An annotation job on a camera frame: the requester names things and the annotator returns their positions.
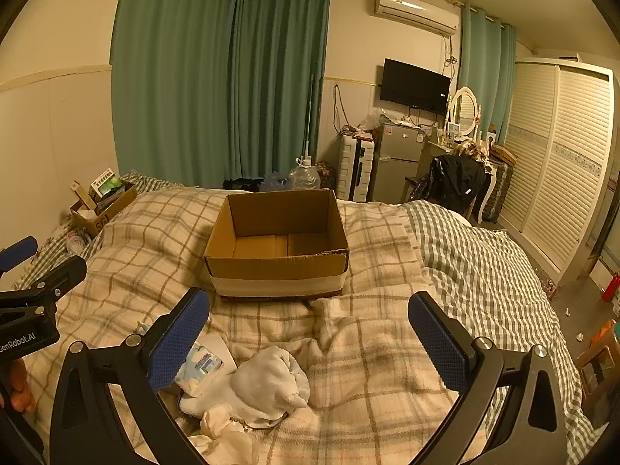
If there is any white air conditioner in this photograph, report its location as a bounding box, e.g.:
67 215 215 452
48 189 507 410
373 0 460 36

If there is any blue white tissue packet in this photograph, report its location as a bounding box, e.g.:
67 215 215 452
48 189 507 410
172 333 238 395

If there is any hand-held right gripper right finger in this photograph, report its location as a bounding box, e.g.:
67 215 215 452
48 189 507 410
408 291 568 465

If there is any black wall television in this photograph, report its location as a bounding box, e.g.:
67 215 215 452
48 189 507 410
379 58 451 115

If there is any wall cable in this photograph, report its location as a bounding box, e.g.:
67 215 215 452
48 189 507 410
332 84 355 137

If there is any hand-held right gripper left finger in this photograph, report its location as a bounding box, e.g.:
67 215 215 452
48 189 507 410
48 287 211 465

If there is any cream cloth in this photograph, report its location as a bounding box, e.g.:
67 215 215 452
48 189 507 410
186 406 255 453

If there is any green corner curtain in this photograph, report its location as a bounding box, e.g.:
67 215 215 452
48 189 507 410
227 0 333 191

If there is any beige plaid blanket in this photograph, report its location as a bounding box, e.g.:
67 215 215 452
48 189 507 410
22 186 490 465

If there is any green tissue box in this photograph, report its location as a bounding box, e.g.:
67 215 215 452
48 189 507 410
91 169 123 200

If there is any large cardboard box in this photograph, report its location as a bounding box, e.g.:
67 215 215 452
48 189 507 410
203 188 350 301

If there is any brown suitcase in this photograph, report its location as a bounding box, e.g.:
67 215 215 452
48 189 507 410
479 148 517 224

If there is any wooden stool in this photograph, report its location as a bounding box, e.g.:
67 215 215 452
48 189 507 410
575 320 620 412

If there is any white louvred wardrobe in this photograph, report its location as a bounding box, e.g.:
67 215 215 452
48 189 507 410
495 55 614 285

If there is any white pole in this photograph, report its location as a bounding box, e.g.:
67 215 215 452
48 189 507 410
303 75 317 158

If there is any white ribbed suitcase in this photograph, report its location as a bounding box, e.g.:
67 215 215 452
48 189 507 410
338 134 377 202

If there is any black jacket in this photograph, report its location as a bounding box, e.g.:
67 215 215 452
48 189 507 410
421 154 487 215

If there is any dark floral bag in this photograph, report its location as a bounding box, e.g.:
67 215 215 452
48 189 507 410
315 162 338 189

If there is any clear plastic bottle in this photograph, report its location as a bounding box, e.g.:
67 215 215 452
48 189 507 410
64 232 91 255

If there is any black bag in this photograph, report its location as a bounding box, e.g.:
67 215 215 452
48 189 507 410
223 177 265 192

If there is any large clear water jug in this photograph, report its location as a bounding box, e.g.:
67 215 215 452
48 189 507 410
289 155 321 191

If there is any white towel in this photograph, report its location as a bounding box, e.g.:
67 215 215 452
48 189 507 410
179 345 311 429

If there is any green checkered duvet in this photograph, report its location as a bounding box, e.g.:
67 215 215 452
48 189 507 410
402 201 598 465

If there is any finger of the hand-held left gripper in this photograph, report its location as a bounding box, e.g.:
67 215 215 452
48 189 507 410
0 236 38 273
0 256 88 312

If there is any white oval mirror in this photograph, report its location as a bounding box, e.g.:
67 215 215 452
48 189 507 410
449 87 482 137

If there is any green checkered pillow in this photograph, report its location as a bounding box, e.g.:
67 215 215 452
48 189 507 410
14 172 187 294

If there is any person's left hand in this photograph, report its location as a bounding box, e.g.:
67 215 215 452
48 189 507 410
0 357 37 415

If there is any narrow green curtain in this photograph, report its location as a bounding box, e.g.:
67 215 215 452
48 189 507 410
458 2 518 147

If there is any grey mini fridge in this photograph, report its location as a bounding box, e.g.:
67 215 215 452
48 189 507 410
374 122 427 203

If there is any slim beige carton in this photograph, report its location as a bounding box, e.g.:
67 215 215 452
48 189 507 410
71 180 96 215

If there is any small cardboard box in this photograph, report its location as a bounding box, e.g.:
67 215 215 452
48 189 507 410
70 179 139 239

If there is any wide green curtain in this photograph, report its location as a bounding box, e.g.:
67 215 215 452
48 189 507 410
110 0 239 189

